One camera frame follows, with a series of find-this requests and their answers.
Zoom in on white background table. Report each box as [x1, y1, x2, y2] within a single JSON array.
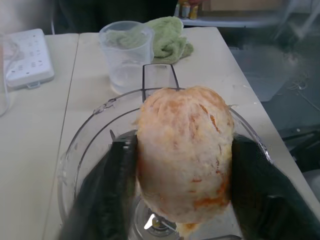
[[178, 14, 286, 29]]

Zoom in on clear plastic blender jar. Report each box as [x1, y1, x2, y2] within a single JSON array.
[[56, 63, 275, 240]]

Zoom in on white power strip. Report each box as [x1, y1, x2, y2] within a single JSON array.
[[0, 28, 56, 89]]

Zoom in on clear plastic measuring cup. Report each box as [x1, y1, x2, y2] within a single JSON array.
[[98, 20, 155, 95]]

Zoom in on green terry towel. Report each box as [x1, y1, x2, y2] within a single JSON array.
[[106, 16, 195, 65]]

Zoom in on white power cable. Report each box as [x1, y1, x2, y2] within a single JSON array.
[[0, 32, 20, 117]]

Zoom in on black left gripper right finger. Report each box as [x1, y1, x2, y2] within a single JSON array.
[[231, 133, 320, 240]]

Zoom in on peeled orange segment chunk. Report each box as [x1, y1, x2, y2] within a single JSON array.
[[131, 85, 236, 224]]

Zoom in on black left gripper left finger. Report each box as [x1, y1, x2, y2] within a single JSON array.
[[59, 136, 139, 240]]

